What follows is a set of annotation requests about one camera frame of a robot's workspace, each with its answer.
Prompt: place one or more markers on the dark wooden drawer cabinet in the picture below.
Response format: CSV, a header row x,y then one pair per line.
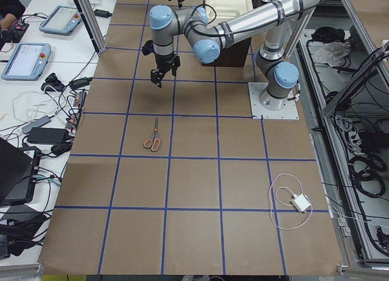
x,y
233,57

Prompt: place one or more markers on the orange grey scissors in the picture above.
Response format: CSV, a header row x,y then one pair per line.
x,y
153,143

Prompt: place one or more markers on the cream plastic tray box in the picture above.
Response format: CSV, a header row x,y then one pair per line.
x,y
226,10

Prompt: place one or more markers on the black power adapter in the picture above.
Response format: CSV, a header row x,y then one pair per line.
x,y
102,13

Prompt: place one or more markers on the teach pendant far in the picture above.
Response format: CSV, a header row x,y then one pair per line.
x,y
62,21

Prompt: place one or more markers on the teach pendant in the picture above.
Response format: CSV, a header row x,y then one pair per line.
x,y
62,21
27,62

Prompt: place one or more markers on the teach pendant near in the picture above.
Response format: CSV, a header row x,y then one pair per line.
x,y
27,62

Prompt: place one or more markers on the large black power brick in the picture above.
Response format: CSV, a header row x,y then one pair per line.
x,y
47,136

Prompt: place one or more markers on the white crumpled cloth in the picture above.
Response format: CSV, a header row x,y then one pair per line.
x,y
332,54

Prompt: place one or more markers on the black laptop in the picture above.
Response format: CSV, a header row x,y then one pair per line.
x,y
19,166

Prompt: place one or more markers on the aluminium frame post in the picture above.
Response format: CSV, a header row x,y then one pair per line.
x,y
85,9

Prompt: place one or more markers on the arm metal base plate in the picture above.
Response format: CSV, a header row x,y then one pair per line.
x,y
264,106

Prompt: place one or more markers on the white charger with cable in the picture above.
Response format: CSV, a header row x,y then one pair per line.
x,y
299,201

